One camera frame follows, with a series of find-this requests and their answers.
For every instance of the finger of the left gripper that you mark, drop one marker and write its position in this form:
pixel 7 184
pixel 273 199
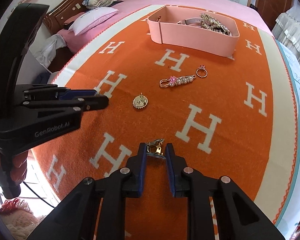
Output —
pixel 76 93
pixel 90 102

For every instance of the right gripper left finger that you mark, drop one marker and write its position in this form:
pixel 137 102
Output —
pixel 136 178

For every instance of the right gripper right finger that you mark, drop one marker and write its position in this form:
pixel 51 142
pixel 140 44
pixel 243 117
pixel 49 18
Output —
pixel 178 183

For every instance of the small gold charm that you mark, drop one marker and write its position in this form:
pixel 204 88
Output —
pixel 154 148

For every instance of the round gold pendant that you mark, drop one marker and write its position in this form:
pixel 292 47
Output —
pixel 140 101

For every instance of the gold ring pink stone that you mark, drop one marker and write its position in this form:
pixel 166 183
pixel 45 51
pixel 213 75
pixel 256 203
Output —
pixel 202 72

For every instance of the white smart band watch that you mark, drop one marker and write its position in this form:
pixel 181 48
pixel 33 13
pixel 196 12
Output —
pixel 196 21

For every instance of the pink jewelry tray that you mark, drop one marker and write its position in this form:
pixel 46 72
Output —
pixel 217 35

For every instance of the wooden headboard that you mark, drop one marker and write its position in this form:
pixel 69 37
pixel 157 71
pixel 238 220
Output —
pixel 54 22

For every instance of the white pillow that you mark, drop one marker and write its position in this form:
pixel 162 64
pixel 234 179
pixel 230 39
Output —
pixel 91 19

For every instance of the orange H-pattern blanket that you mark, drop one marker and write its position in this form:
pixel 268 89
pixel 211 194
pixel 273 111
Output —
pixel 239 121

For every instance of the folded beige clothes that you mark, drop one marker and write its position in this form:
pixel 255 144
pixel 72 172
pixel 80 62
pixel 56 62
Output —
pixel 93 4

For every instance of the pink bed sheet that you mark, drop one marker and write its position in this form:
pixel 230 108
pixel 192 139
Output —
pixel 125 8

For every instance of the white lace covered furniture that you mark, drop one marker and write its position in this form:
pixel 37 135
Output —
pixel 287 29

